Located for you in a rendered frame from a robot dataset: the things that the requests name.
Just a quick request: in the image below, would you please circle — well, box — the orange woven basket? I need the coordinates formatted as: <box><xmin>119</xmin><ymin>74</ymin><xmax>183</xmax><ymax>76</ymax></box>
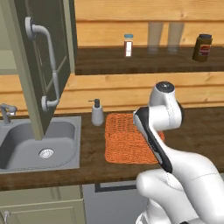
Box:
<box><xmin>104</xmin><ymin>112</ymin><xmax>165</xmax><ymax>165</ymax></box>

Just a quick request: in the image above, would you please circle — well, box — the green glass cabinet door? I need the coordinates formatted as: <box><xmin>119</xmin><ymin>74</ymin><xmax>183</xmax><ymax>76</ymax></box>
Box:
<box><xmin>1</xmin><ymin>0</ymin><xmax>79</xmax><ymax>141</ymax></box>

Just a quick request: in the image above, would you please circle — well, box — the green lower cabinet door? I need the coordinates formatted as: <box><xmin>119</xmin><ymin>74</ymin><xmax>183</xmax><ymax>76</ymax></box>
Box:
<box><xmin>0</xmin><ymin>199</ymin><xmax>87</xmax><ymax>224</ymax></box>

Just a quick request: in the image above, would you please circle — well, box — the grey soap dispenser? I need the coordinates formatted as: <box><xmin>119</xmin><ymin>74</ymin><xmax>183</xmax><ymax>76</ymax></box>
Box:
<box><xmin>87</xmin><ymin>98</ymin><xmax>105</xmax><ymax>127</ymax></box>

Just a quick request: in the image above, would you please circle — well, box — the small white spice jar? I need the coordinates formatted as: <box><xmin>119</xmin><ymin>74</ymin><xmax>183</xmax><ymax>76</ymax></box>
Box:
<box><xmin>123</xmin><ymin>33</ymin><xmax>135</xmax><ymax>58</ymax></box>

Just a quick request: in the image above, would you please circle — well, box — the grey kitchen sink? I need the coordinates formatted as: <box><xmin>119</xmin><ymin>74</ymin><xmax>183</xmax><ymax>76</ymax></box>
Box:
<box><xmin>0</xmin><ymin>115</ymin><xmax>82</xmax><ymax>175</ymax></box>

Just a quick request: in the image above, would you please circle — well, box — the grey dishwasher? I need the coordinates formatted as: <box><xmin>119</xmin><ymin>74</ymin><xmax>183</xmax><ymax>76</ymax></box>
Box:
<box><xmin>81</xmin><ymin>179</ymin><xmax>150</xmax><ymax>224</ymax></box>

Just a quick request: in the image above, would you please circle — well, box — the grey sink tap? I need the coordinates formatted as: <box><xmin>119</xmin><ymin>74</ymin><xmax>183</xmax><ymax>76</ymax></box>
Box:
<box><xmin>0</xmin><ymin>103</ymin><xmax>18</xmax><ymax>126</ymax></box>

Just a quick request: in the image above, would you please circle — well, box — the brown jar with red label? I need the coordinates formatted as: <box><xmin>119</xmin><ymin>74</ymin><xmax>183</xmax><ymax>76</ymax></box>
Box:
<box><xmin>192</xmin><ymin>33</ymin><xmax>214</xmax><ymax>63</ymax></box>

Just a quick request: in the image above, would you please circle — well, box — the dark wooden wall shelf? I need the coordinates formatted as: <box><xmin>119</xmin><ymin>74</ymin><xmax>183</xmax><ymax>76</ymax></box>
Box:
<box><xmin>74</xmin><ymin>45</ymin><xmax>224</xmax><ymax>76</ymax></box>

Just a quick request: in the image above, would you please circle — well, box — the dark dishwasher handle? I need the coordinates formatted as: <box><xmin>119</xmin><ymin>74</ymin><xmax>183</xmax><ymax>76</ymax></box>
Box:
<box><xmin>94</xmin><ymin>182</ymin><xmax>138</xmax><ymax>193</ymax></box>

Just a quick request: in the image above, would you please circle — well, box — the white cabinet door handle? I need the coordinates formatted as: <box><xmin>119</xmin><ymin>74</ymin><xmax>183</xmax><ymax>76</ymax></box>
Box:
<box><xmin>24</xmin><ymin>16</ymin><xmax>60</xmax><ymax>112</ymax></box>

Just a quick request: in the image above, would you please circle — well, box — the white lower cabinet handle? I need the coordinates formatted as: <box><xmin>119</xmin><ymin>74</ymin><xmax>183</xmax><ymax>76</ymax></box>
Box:
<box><xmin>2</xmin><ymin>211</ymin><xmax>11</xmax><ymax>224</ymax></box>

